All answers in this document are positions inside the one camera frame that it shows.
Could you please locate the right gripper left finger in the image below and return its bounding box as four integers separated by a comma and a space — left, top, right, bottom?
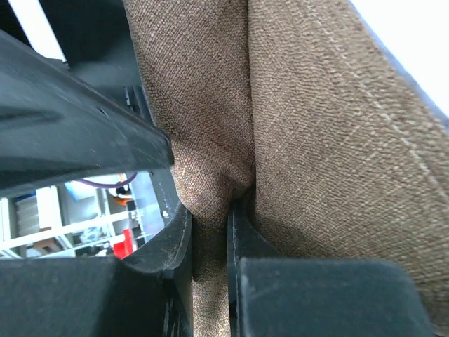
1, 205, 193, 336

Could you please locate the brown cloth napkin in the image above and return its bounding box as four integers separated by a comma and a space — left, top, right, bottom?
124, 1, 448, 336

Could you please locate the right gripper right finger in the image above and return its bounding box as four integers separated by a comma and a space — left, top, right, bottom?
227, 204, 434, 337

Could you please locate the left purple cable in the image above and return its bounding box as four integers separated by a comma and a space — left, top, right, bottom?
75, 171, 138, 189

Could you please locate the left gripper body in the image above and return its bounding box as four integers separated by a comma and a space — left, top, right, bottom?
1, 1, 174, 197

